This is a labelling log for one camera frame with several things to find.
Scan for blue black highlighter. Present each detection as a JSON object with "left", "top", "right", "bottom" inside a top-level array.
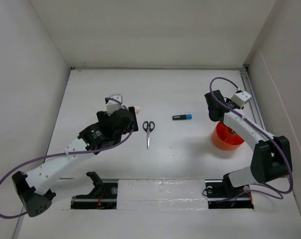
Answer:
[{"left": 172, "top": 114, "right": 192, "bottom": 120}]

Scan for black front mounting rail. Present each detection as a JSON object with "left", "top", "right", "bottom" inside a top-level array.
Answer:
[{"left": 70, "top": 179, "right": 254, "bottom": 211}]

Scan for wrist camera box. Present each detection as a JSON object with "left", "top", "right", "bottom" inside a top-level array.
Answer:
[
  {"left": 105, "top": 94, "right": 123, "bottom": 116},
  {"left": 230, "top": 91, "right": 252, "bottom": 109}
]

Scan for black handled scissors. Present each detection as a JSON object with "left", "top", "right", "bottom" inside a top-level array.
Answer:
[{"left": 143, "top": 121, "right": 155, "bottom": 149}]

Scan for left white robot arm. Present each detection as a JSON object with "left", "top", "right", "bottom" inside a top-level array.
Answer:
[{"left": 12, "top": 107, "right": 139, "bottom": 217}]

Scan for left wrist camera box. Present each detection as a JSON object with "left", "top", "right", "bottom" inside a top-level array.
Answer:
[{"left": 105, "top": 94, "right": 123, "bottom": 116}]

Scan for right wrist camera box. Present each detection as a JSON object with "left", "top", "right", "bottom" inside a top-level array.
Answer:
[{"left": 230, "top": 91, "right": 252, "bottom": 109}]

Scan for orange round organizer container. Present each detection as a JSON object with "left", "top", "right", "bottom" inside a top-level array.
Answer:
[{"left": 212, "top": 122, "right": 245, "bottom": 151}]

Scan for pink white stapler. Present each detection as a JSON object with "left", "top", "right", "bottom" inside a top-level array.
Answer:
[{"left": 135, "top": 106, "right": 140, "bottom": 114}]

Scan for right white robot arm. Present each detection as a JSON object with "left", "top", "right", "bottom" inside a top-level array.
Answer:
[{"left": 205, "top": 90, "right": 293, "bottom": 196}]

